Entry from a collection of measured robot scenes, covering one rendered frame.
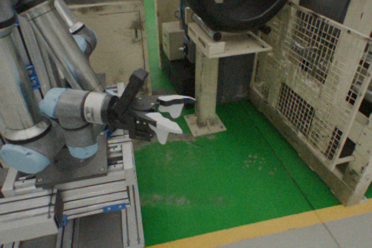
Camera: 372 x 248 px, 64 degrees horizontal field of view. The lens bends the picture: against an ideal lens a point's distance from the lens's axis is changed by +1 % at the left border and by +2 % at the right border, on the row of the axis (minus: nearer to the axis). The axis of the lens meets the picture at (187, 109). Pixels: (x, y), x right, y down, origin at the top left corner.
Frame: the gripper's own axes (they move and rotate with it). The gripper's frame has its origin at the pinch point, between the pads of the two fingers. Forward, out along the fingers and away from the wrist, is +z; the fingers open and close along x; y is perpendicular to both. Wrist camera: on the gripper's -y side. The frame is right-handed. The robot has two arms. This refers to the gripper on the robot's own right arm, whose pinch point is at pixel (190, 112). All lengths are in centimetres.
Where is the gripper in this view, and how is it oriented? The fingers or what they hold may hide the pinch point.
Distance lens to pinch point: 65.3
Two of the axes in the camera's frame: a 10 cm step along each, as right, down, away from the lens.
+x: -2.2, 4.5, -8.7
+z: 9.8, 1.3, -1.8
